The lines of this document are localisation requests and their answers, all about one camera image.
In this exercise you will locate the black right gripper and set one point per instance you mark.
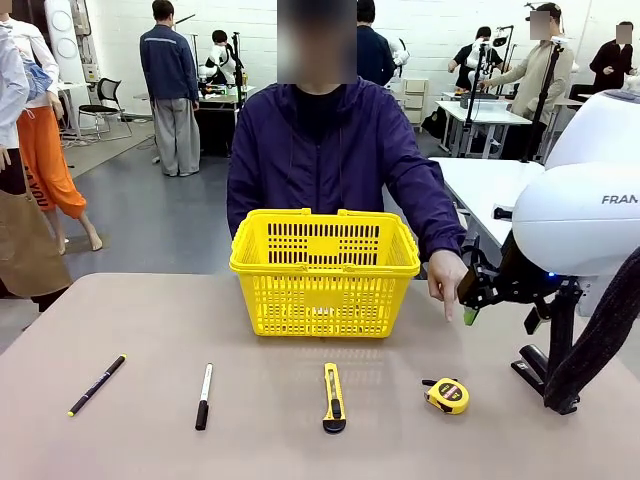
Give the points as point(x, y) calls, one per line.
point(515, 295)

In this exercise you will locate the black stapler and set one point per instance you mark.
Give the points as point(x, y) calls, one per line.
point(530, 362)

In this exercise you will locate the yellow tape measure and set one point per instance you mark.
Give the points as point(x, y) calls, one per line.
point(450, 395)

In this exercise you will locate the yellow black utility knife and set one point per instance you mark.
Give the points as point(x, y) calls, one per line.
point(334, 395)

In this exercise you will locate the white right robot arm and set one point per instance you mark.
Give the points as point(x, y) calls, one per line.
point(575, 225)

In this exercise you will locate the person's left forearm purple sleeve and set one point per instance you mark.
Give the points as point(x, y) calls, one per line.
point(440, 230)

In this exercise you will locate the yellow plastic shopping basket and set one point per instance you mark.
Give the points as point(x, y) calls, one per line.
point(325, 295)

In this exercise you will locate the person in beige coat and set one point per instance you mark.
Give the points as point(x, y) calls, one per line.
point(540, 80)

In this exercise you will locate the person in purple jacket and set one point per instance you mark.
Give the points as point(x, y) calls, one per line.
point(320, 170)

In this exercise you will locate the person behind white robot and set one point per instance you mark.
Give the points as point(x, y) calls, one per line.
point(487, 55)

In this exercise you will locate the person in black clothes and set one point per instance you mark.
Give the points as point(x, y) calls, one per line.
point(612, 62)

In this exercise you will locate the person in dark top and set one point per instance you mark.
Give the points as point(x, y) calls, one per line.
point(372, 50)

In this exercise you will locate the seated person with black hair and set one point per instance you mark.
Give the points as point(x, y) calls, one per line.
point(219, 55)

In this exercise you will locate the person in blue jacket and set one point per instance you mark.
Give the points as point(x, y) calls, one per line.
point(170, 75)

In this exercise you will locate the person's left hand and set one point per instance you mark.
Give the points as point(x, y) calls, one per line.
point(447, 275)

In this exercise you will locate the large white table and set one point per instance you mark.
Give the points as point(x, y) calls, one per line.
point(485, 185)

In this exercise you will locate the white background work table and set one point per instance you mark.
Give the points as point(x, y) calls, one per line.
point(480, 112)

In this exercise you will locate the black tripod stand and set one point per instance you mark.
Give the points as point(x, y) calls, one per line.
point(542, 100)

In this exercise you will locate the white drawer cabinet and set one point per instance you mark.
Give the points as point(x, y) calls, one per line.
point(415, 100)

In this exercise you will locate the small white background robot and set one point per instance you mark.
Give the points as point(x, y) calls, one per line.
point(400, 52)

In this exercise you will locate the white marker with black cap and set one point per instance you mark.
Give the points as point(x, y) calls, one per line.
point(205, 390)

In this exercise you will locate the black pen with yellow tip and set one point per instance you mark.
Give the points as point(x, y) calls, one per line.
point(97, 385)

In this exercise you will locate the black office chair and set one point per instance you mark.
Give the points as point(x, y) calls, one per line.
point(105, 107)

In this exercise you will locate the brown apron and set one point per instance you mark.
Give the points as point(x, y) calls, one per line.
point(30, 250)

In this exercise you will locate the mannequin in orange trousers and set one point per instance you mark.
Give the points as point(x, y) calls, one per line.
point(45, 150)

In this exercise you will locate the white standing air conditioner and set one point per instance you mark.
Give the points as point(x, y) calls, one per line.
point(65, 35)

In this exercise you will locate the mannequin in pale blue shirt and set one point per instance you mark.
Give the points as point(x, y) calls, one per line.
point(10, 100)

